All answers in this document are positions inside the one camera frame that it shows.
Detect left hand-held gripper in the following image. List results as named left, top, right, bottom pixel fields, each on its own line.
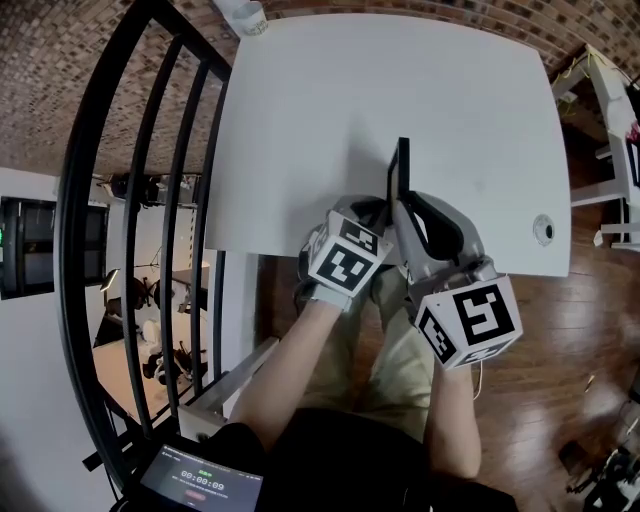
left=298, top=193, right=395, bottom=315

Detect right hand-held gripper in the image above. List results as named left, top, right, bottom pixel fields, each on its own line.
left=393, top=191, right=525, bottom=373

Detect black picture frame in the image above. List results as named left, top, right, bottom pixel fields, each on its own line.
left=386, top=136, right=412, bottom=229

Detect person's right forearm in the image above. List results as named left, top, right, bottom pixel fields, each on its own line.
left=423, top=357, right=484, bottom=479

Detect person's left forearm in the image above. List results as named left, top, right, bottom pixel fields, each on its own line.
left=227, top=298, right=351, bottom=452

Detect person's khaki trousers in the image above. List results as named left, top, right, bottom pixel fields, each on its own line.
left=298, top=264, right=442, bottom=445

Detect white panel with round hole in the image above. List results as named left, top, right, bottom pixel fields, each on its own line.
left=176, top=336, right=281, bottom=444

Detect dark metal shelf rack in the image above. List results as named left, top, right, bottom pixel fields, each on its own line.
left=91, top=171, right=204, bottom=209

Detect white paper cup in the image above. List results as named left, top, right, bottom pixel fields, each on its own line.
left=231, top=0, right=270, bottom=38

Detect white side table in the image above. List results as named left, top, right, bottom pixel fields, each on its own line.
left=549, top=43, right=640, bottom=247

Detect person's black shirt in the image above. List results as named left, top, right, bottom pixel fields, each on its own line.
left=199, top=407, right=521, bottom=512

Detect white pipe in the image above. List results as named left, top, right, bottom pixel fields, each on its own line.
left=212, top=0, right=251, bottom=19

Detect black box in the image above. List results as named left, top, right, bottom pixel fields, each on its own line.
left=556, top=441, right=584, bottom=474

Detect black metal railing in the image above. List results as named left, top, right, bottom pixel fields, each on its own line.
left=56, top=0, right=242, bottom=497

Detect light wooden desk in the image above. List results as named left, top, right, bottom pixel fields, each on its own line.
left=91, top=327, right=202, bottom=422

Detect black equipment stand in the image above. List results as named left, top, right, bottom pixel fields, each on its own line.
left=564, top=446, right=640, bottom=512

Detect black timer screen tablet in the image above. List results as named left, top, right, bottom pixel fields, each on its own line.
left=139, top=443, right=265, bottom=512

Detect black framed window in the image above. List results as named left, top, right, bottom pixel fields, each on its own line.
left=0, top=195, right=110, bottom=302

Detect grey round cable grommet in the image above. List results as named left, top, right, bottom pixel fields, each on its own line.
left=532, top=213, right=557, bottom=248

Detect yellow cable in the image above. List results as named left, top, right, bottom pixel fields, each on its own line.
left=556, top=49, right=602, bottom=117

